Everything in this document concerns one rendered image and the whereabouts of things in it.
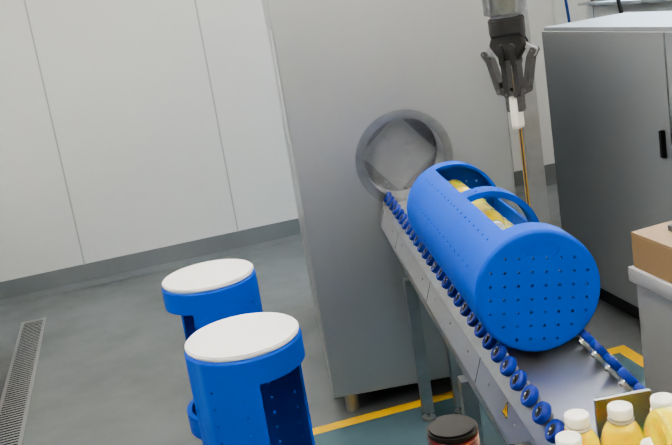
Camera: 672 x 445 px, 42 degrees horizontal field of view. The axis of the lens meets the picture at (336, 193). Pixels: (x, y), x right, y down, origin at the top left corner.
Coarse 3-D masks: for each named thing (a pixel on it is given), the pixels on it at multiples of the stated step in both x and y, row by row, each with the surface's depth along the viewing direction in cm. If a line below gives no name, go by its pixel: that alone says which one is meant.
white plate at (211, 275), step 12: (204, 264) 277; (216, 264) 275; (228, 264) 273; (240, 264) 271; (252, 264) 270; (168, 276) 271; (180, 276) 269; (192, 276) 267; (204, 276) 265; (216, 276) 263; (228, 276) 261; (240, 276) 259; (168, 288) 259; (180, 288) 257; (192, 288) 255; (204, 288) 254; (216, 288) 254
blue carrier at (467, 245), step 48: (432, 192) 254; (480, 192) 231; (432, 240) 239; (480, 240) 202; (528, 240) 192; (576, 240) 193; (480, 288) 193; (528, 288) 194; (576, 288) 195; (528, 336) 197
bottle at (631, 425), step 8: (608, 416) 142; (608, 424) 141; (616, 424) 139; (624, 424) 139; (632, 424) 140; (608, 432) 140; (616, 432) 139; (624, 432) 139; (632, 432) 139; (640, 432) 140; (608, 440) 140; (616, 440) 139; (624, 440) 139; (632, 440) 139; (640, 440) 139
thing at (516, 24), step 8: (520, 16) 182; (488, 24) 184; (496, 24) 182; (504, 24) 181; (512, 24) 181; (520, 24) 181; (496, 32) 182; (504, 32) 181; (512, 32) 181; (520, 32) 182; (496, 40) 186; (504, 40) 184; (512, 40) 183; (520, 40) 182; (496, 48) 186; (504, 48) 185; (520, 48) 183; (504, 56) 185; (520, 56) 184
